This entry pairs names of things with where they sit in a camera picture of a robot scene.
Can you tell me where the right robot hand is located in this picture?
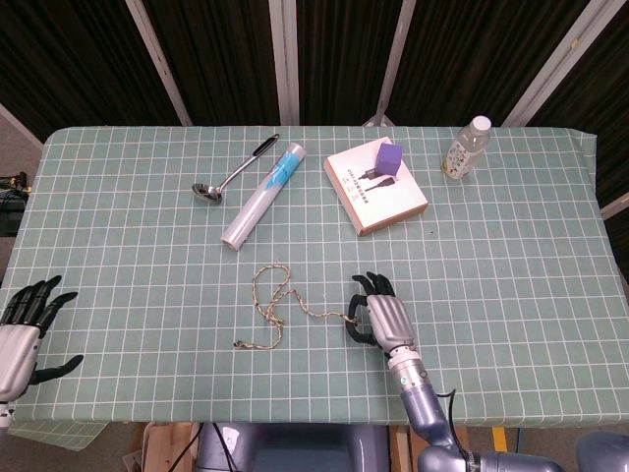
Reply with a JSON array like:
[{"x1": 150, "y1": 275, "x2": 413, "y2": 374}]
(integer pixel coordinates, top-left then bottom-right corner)
[{"x1": 346, "y1": 271, "x2": 419, "y2": 354}]

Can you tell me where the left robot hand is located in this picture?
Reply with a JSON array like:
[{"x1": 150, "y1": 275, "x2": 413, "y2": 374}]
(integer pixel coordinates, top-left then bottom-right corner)
[{"x1": 0, "y1": 274, "x2": 85, "y2": 402}]

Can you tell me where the beige braided rope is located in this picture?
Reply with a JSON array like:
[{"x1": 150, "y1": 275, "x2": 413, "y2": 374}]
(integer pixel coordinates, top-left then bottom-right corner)
[{"x1": 232, "y1": 264, "x2": 363, "y2": 351}]

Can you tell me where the green checked tablecloth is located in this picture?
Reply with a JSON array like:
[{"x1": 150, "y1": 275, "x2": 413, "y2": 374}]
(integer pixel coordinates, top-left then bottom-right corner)
[{"x1": 0, "y1": 125, "x2": 629, "y2": 451}]

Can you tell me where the white cardboard box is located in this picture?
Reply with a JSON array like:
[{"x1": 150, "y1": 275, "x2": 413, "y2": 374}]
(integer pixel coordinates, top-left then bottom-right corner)
[{"x1": 322, "y1": 137, "x2": 429, "y2": 238}]

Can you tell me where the wooden board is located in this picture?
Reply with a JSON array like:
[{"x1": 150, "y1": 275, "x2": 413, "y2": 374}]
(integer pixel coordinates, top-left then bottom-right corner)
[{"x1": 390, "y1": 425, "x2": 429, "y2": 472}]

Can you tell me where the blue-grey robot torso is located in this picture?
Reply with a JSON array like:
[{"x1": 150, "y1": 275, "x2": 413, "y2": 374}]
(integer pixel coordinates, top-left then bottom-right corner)
[{"x1": 196, "y1": 422, "x2": 392, "y2": 472}]

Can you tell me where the purple cube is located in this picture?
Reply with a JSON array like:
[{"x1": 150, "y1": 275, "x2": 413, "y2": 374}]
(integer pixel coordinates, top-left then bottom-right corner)
[{"x1": 375, "y1": 142, "x2": 405, "y2": 180}]

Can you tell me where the clear plastic wrap roll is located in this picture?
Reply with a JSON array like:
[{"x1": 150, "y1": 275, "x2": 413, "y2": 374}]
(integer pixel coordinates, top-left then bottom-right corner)
[{"x1": 219, "y1": 141, "x2": 308, "y2": 252}]

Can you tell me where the clear plastic bottle floral label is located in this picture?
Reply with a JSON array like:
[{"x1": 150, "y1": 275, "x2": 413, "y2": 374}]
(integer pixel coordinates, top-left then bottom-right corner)
[{"x1": 440, "y1": 115, "x2": 493, "y2": 180}]

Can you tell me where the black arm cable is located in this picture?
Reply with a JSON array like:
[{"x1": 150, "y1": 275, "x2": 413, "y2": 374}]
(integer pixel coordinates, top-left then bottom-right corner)
[{"x1": 434, "y1": 388, "x2": 468, "y2": 456}]

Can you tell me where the black equipment with cables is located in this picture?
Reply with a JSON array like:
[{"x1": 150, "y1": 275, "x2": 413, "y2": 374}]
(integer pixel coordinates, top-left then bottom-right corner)
[{"x1": 0, "y1": 171, "x2": 30, "y2": 237}]

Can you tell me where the metal ladle with black handle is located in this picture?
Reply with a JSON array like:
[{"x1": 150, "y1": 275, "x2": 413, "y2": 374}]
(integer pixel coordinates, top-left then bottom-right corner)
[{"x1": 191, "y1": 133, "x2": 280, "y2": 206}]

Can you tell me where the white frame post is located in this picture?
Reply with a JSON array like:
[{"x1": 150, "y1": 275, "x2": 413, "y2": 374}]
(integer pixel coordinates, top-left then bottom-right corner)
[
  {"x1": 362, "y1": 0, "x2": 417, "y2": 128},
  {"x1": 268, "y1": 0, "x2": 301, "y2": 126},
  {"x1": 599, "y1": 191, "x2": 629, "y2": 221},
  {"x1": 500, "y1": 0, "x2": 606, "y2": 128},
  {"x1": 125, "y1": 0, "x2": 193, "y2": 127}
]

